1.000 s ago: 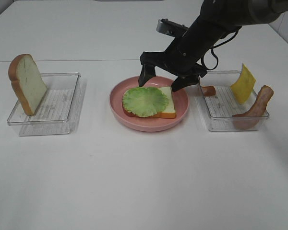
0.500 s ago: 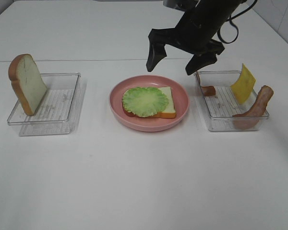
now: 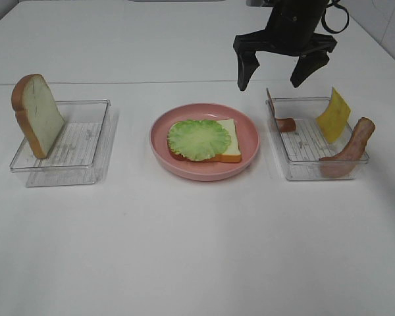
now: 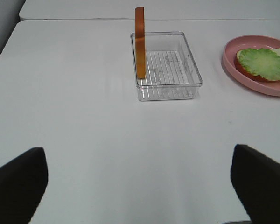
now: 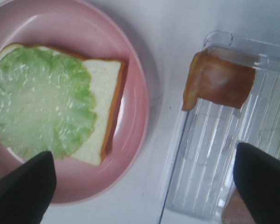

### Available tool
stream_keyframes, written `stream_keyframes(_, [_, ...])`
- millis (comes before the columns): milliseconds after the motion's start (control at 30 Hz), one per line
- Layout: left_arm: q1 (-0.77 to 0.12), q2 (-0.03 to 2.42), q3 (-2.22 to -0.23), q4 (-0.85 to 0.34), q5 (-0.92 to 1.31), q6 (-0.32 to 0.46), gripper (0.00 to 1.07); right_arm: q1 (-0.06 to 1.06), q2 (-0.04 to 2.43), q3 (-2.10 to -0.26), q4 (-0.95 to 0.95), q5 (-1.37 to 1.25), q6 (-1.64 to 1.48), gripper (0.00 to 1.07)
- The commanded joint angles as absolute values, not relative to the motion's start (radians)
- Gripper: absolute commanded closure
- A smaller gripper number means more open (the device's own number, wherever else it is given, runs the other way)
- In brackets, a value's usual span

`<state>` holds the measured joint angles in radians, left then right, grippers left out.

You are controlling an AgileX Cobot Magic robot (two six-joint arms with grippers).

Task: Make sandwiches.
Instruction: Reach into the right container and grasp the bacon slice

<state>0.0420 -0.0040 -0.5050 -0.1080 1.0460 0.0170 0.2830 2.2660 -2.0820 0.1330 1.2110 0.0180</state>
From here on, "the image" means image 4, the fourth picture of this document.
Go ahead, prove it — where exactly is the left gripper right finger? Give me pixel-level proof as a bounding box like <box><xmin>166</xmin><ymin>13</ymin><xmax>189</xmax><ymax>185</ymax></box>
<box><xmin>231</xmin><ymin>144</ymin><xmax>280</xmax><ymax>224</ymax></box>

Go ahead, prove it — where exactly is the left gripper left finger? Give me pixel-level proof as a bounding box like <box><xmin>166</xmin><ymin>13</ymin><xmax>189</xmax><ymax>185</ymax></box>
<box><xmin>0</xmin><ymin>147</ymin><xmax>48</xmax><ymax>224</ymax></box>

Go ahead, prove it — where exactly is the bread slice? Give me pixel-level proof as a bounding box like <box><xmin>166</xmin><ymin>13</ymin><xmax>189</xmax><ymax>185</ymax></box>
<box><xmin>135</xmin><ymin>7</ymin><xmax>146</xmax><ymax>79</ymax></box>
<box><xmin>234</xmin><ymin>48</ymin><xmax>280</xmax><ymax>83</ymax></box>

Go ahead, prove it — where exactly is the green lettuce leaf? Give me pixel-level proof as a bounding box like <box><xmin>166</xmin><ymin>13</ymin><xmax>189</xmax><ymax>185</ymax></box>
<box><xmin>237</xmin><ymin>48</ymin><xmax>280</xmax><ymax>82</ymax></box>

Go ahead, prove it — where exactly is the pink plate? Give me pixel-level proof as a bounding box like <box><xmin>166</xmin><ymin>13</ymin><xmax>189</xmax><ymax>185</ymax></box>
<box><xmin>222</xmin><ymin>35</ymin><xmax>280</xmax><ymax>97</ymax></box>

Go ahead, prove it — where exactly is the left clear plastic tray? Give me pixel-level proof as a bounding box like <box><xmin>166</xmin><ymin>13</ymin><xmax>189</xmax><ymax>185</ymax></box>
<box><xmin>135</xmin><ymin>32</ymin><xmax>203</xmax><ymax>101</ymax></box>

